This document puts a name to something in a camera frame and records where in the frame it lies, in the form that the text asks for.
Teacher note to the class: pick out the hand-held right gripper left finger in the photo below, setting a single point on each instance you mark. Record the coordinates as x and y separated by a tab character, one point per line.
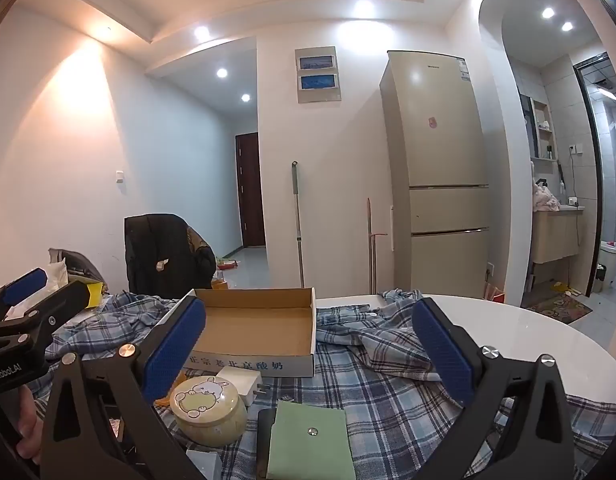
175	350

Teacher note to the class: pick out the cardboard box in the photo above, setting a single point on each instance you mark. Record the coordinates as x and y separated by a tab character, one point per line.
258	330

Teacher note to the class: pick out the grey mop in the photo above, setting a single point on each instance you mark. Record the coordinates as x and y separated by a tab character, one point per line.
298	210

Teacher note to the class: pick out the wall electrical panel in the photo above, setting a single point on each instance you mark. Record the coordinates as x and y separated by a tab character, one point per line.
318	80

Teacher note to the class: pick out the patterned door mat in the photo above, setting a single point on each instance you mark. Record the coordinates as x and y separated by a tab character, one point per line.
563	307

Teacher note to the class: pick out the orange rounded case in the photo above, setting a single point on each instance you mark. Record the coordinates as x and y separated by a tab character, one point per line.
163	401

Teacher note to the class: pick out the grey bag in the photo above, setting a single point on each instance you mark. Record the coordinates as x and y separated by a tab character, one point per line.
82	262

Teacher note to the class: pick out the blue plaid shirt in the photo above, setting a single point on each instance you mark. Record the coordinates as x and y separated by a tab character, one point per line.
388	410

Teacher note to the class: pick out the grey-blue box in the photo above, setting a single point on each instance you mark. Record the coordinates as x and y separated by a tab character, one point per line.
205	465

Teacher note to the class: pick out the black framed glass door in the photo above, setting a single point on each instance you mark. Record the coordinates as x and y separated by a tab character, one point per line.
585	160

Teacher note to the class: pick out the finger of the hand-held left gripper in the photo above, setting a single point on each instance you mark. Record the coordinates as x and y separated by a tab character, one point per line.
57	310
22	286

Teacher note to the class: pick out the beige fridge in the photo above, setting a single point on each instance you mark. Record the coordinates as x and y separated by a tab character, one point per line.
438	160

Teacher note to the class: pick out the pink cloth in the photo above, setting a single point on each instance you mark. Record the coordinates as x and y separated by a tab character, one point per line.
543	200

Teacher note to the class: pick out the white charger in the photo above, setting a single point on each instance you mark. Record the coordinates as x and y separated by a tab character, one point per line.
237	380

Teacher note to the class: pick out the green snap wallet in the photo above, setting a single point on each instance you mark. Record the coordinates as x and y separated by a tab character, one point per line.
308	450

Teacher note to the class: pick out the black jacket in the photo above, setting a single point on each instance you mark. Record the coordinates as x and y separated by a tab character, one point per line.
157	250

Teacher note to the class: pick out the wall niche shelf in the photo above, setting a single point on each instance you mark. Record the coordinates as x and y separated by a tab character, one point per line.
543	130

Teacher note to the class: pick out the dark wooden door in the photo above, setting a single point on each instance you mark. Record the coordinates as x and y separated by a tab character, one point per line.
250	190

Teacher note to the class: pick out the black tray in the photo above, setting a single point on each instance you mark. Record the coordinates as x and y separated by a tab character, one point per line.
264	440

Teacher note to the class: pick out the person's left hand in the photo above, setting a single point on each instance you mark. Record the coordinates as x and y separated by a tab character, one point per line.
30	425

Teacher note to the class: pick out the white plastic bag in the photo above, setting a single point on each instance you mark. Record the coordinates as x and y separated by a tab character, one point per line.
55	275

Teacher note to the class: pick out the ceiling spotlights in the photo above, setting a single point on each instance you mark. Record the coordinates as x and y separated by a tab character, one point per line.
364	8

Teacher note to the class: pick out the round rabbit print tin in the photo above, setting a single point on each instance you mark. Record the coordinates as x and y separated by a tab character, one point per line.
207	410

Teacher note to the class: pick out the red paper bag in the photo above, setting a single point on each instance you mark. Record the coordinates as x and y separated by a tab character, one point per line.
493	292

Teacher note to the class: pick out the beige vanity cabinet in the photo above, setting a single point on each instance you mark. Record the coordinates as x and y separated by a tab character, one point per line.
555	235

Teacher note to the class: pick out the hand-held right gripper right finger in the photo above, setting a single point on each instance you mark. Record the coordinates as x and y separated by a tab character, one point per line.
443	355

